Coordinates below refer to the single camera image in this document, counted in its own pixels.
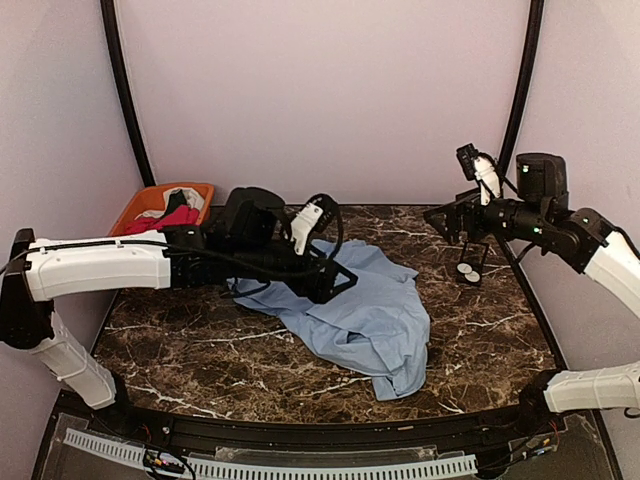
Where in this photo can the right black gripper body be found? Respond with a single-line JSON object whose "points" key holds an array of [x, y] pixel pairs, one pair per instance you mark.
{"points": [[526, 220]]}

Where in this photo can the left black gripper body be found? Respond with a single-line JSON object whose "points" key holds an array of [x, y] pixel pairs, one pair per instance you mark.
{"points": [[251, 259]]}

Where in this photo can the light blue shirt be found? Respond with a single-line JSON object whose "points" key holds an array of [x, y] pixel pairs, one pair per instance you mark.
{"points": [[378, 328]]}

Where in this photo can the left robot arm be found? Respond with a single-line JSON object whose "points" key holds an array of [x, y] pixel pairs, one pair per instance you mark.
{"points": [[41, 270]]}

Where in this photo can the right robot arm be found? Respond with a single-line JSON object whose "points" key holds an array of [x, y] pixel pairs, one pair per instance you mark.
{"points": [[596, 249]]}

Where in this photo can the black brooch holder stand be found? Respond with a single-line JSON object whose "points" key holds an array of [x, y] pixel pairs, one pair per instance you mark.
{"points": [[474, 254]]}

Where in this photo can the white cloth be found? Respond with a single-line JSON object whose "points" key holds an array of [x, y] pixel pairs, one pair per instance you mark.
{"points": [[196, 200]]}

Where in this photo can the red cloth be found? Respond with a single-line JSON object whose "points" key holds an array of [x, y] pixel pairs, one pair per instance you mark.
{"points": [[182, 215]]}

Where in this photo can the dark green cloth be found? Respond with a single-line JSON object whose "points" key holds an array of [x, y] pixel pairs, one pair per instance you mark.
{"points": [[176, 199]]}

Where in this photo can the orange plastic basket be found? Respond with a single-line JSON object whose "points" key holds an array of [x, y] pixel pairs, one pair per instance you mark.
{"points": [[149, 200]]}

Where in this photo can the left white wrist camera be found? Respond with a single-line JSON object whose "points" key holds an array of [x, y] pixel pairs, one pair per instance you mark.
{"points": [[302, 226]]}

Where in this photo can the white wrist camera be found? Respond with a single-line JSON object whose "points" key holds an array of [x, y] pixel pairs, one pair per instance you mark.
{"points": [[487, 178], [302, 226]]}

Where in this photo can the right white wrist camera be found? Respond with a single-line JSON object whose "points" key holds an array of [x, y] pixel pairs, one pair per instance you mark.
{"points": [[487, 178]]}

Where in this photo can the black right frame pole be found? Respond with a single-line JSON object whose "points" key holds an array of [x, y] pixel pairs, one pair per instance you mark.
{"points": [[521, 92]]}

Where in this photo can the black frame pole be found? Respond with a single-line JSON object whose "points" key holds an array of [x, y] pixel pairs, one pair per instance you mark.
{"points": [[521, 92], [125, 97]]}

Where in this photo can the white perforated cable tray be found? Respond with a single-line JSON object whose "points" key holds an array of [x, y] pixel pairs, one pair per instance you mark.
{"points": [[229, 463]]}

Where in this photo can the black left frame pole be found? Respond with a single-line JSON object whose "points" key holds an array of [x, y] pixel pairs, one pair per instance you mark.
{"points": [[125, 97]]}

